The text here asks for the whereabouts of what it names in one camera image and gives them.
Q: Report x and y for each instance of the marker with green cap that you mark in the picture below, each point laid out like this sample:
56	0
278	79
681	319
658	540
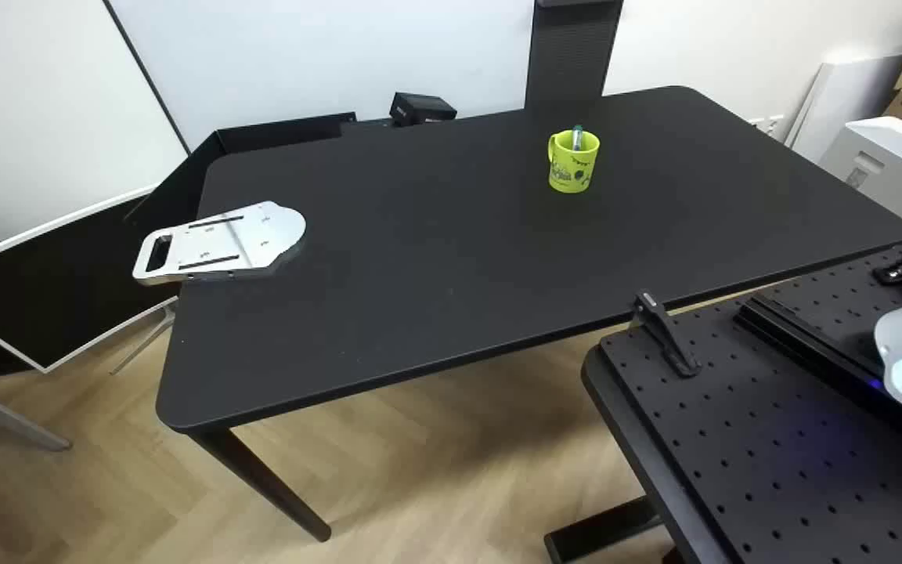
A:
577	138

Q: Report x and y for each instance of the yellow-green mug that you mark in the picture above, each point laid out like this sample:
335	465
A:
572	163

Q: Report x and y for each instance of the small black box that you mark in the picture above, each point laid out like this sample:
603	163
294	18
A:
420	108

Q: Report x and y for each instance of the silver metal mounting plate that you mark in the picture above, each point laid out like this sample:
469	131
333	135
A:
224	241

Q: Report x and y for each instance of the black perforated panel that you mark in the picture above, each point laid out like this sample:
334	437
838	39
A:
571	51

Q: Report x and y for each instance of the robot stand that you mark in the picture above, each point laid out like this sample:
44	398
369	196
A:
772	439

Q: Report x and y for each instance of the curved white-framed monitor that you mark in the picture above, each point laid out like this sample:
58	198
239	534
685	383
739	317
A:
52	282

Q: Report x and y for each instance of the white board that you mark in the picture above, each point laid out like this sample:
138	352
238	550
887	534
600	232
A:
842	106

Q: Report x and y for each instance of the black knob clamp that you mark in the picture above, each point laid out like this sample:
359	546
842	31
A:
899	271

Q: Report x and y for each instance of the grey table leg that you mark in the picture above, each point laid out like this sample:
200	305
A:
5	413

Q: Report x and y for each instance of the wall socket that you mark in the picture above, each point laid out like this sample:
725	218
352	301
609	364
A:
769	125

